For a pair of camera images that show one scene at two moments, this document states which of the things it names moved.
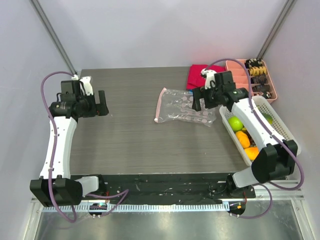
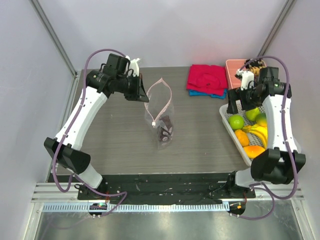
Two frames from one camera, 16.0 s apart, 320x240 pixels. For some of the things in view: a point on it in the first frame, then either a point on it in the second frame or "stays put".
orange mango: [252, 152] stays put
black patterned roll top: [254, 62] stays put
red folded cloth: [195, 79] stays put
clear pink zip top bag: [175, 105] to [159, 113]
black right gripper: [203, 94] to [235, 98]
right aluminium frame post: [276, 28] stays put
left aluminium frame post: [36, 5] stays put
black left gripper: [97, 109] to [140, 93]
